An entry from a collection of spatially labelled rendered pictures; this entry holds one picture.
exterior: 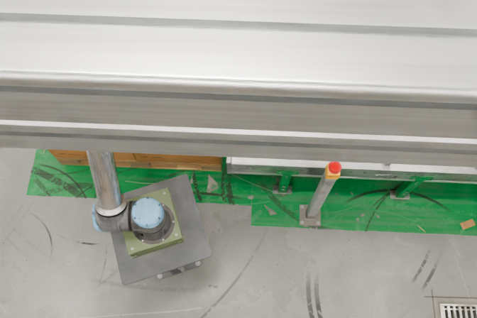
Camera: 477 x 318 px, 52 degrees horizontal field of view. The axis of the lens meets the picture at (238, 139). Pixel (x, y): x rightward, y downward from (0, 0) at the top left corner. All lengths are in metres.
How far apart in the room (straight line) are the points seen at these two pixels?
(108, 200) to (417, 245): 2.22
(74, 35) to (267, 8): 0.12
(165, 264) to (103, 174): 0.73
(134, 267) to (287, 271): 1.16
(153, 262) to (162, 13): 2.51
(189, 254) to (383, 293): 1.45
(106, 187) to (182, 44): 2.04
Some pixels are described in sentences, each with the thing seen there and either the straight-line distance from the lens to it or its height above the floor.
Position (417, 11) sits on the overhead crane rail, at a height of 3.21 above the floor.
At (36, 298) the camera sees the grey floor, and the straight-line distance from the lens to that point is 3.74.
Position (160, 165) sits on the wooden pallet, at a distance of 3.70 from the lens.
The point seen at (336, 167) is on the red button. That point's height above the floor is 1.04.
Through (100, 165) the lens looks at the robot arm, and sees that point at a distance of 2.23.
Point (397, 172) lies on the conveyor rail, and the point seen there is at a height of 0.56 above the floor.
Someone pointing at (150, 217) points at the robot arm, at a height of 1.12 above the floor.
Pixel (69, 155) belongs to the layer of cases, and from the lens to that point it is 3.68.
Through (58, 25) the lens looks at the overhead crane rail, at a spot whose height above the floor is 3.20.
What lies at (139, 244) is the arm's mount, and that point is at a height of 0.86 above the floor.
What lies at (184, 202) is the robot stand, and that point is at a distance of 2.83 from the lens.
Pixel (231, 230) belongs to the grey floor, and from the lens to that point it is 3.54.
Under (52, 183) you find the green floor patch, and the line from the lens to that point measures 3.89.
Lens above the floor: 3.46
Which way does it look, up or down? 67 degrees down
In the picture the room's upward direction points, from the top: 1 degrees counter-clockwise
